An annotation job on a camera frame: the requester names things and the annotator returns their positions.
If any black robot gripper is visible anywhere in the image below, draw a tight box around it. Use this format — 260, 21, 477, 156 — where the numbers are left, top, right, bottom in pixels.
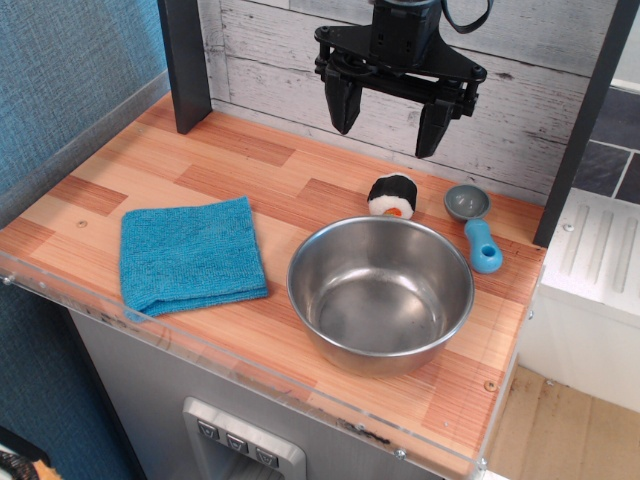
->
315, 1, 487, 159

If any silver steel pot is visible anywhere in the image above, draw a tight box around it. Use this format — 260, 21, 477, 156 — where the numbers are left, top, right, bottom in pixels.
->
287, 216, 475, 378

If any blue folded cloth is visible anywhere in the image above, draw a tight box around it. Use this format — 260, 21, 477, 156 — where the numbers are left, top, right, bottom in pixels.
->
119, 197, 268, 317

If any plush sushi roll toy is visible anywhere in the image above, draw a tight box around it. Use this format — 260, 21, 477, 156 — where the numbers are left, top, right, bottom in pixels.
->
367, 173, 418, 219

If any grey blue toy scoop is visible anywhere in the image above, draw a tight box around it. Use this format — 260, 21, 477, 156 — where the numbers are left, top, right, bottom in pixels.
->
444, 184, 503, 274

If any white grooved side cabinet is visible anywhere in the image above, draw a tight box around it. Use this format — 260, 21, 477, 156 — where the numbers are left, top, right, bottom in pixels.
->
519, 189, 639, 411

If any clear acrylic edge guard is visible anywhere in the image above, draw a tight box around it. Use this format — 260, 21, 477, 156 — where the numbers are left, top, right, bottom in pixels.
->
0, 252, 489, 480

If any silver dispenser button panel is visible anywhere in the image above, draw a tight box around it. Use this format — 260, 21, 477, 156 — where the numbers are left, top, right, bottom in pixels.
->
182, 397, 307, 479

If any orange object bottom left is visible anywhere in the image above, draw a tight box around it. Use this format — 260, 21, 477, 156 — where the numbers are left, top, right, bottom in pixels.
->
1, 443, 62, 480

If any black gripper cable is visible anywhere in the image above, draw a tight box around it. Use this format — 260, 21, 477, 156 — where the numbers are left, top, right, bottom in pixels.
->
439, 0, 494, 35

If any dark right cabinet post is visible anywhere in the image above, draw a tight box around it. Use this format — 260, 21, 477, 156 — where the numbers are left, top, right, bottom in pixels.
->
533, 0, 639, 248

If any dark cabinet post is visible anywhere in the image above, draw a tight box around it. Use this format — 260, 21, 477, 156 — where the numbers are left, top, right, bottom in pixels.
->
533, 0, 639, 248
157, 0, 212, 134

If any dark left cabinet post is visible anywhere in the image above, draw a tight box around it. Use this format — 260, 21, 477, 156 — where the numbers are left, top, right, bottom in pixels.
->
157, 0, 212, 134

